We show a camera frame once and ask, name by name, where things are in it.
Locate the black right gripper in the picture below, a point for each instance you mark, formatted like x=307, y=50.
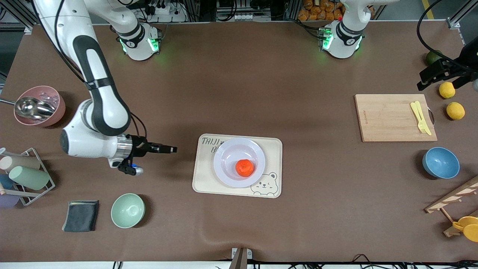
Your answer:
x=140, y=146

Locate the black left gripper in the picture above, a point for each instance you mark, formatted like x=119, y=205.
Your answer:
x=464, y=62

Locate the pale lavender plate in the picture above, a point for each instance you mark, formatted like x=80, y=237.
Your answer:
x=231, y=157

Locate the orange fruit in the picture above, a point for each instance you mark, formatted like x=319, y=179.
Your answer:
x=244, y=167

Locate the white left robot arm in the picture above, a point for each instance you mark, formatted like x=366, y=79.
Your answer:
x=341, y=41

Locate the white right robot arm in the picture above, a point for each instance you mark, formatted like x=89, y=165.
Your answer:
x=104, y=108

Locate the yellow lemon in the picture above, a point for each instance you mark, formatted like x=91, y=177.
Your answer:
x=455, y=111
x=447, y=90

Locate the dark green avocado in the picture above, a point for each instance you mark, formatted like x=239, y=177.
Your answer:
x=432, y=56

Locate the yellow plastic knife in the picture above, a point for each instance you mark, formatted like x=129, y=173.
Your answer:
x=414, y=110

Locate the cream bear print tray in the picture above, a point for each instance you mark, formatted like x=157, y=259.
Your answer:
x=203, y=179

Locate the wooden cutting board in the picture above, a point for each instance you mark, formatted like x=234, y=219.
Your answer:
x=388, y=116

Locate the mint green bowl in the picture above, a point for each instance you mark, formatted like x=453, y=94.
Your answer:
x=127, y=210

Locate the blue bowl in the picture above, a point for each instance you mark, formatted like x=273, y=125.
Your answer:
x=441, y=163

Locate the dark grey folded cloth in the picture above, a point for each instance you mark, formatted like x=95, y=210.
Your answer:
x=80, y=216

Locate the pink bowl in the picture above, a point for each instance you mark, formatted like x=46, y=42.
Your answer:
x=58, y=112

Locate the wooden drying rack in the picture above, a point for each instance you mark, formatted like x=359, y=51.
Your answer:
x=453, y=196

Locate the white power strip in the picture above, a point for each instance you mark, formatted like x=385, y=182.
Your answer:
x=166, y=13

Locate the metal scoop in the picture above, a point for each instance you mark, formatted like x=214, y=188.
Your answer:
x=33, y=107

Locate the mint green cup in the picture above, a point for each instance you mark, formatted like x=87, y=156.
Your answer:
x=30, y=178

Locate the beige cup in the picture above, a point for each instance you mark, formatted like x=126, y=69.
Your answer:
x=22, y=162

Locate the bag of orange pastries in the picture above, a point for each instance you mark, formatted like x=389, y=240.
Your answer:
x=321, y=10

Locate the yellow mug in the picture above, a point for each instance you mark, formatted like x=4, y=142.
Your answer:
x=468, y=228

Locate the blue cup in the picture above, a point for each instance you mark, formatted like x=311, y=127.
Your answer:
x=5, y=181

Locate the purple cup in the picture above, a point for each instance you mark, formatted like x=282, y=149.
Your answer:
x=7, y=201

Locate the aluminium frame post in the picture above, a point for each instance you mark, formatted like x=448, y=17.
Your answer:
x=22, y=18
x=457, y=16

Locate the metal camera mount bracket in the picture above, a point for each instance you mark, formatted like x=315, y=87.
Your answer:
x=241, y=257

